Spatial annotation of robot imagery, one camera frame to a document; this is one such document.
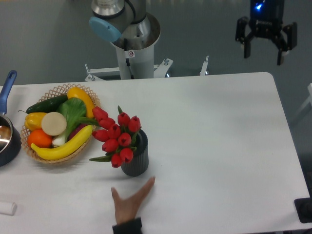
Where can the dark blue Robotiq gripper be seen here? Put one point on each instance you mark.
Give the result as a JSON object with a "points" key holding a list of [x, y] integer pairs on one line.
{"points": [[266, 19]]}

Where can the red tulip bouquet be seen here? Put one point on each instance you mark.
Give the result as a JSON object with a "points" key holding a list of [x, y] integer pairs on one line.
{"points": [[119, 137]]}

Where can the dark sleeved forearm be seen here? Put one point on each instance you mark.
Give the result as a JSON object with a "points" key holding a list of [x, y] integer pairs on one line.
{"points": [[133, 226]]}

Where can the dark grey ribbed vase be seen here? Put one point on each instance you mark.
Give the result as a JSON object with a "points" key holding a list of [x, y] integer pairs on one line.
{"points": [[140, 161]]}

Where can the person's bare hand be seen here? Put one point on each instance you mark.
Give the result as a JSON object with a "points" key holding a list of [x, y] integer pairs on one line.
{"points": [[127, 209]]}

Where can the black device at table edge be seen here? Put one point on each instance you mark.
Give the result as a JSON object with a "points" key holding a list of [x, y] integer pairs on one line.
{"points": [[304, 209]]}

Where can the yellow squash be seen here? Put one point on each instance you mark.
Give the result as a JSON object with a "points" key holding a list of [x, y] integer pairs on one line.
{"points": [[76, 92]]}

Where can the green bok choy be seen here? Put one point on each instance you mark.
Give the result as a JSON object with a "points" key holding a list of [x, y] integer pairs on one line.
{"points": [[72, 110]]}

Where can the woven wicker basket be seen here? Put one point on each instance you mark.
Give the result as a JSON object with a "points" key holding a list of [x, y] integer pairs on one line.
{"points": [[58, 91]]}

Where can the purple eggplant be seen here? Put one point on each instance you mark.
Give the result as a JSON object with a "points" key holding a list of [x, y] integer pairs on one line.
{"points": [[74, 132]]}

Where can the green cucumber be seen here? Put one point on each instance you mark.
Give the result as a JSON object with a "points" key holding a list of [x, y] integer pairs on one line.
{"points": [[46, 106]]}

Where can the beige round disc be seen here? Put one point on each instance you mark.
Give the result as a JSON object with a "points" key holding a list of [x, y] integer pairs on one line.
{"points": [[53, 123]]}

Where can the yellow banana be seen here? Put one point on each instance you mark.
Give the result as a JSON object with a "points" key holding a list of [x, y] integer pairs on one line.
{"points": [[66, 149]]}

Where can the yellow bell pepper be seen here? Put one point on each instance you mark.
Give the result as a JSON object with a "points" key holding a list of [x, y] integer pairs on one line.
{"points": [[33, 120]]}

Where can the orange fruit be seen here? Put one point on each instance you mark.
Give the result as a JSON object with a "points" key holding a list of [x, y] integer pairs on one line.
{"points": [[39, 138]]}

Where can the white cylinder object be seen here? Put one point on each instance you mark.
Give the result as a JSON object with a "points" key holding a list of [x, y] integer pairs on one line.
{"points": [[8, 208]]}

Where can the white frame at right edge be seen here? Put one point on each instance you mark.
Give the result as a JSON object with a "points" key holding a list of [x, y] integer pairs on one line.
{"points": [[304, 108]]}

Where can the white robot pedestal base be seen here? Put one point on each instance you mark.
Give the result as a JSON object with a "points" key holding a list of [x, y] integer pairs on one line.
{"points": [[133, 32]]}

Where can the dark saucepan blue handle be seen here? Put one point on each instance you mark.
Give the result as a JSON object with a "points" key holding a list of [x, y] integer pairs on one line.
{"points": [[10, 144]]}

